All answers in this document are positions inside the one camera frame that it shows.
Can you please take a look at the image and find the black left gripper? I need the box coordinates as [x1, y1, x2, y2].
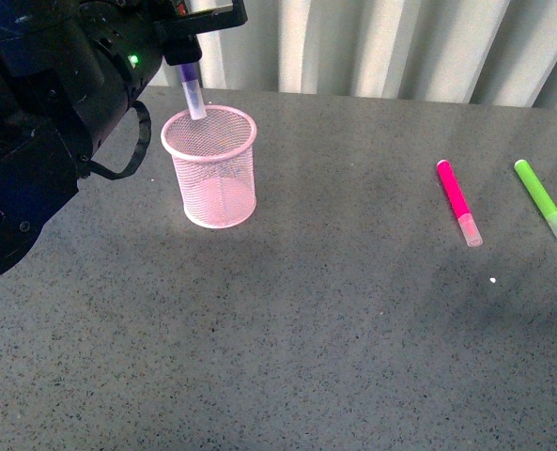
[78, 1, 248, 141]

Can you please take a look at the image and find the purple marker pen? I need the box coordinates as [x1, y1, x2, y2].
[178, 63, 207, 120]

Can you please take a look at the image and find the pink marker pen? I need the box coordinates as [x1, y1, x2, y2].
[436, 160, 483, 247]

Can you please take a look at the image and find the pink mesh pen cup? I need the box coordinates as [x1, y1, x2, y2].
[161, 104, 257, 229]

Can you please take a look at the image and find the grey pleated curtain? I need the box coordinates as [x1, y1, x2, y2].
[150, 0, 557, 111]

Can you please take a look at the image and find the green marker pen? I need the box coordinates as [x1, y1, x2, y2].
[514, 159, 557, 240]

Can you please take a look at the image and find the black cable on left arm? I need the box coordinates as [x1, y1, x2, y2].
[85, 100, 153, 181]

